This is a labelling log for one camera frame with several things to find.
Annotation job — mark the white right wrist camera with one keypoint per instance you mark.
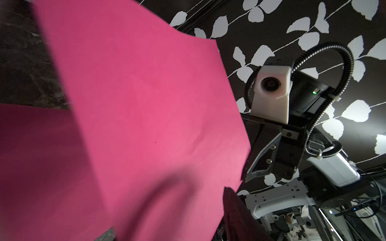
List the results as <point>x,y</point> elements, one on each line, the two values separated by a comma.
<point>271,98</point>

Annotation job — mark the pink paper sheet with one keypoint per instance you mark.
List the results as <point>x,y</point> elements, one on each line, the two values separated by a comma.
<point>157,114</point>

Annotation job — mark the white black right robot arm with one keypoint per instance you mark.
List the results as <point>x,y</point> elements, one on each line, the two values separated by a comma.
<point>313,168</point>

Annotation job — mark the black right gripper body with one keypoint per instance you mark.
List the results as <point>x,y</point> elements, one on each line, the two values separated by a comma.
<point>278,148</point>

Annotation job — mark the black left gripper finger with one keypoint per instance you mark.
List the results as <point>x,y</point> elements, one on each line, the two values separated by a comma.
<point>239,223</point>

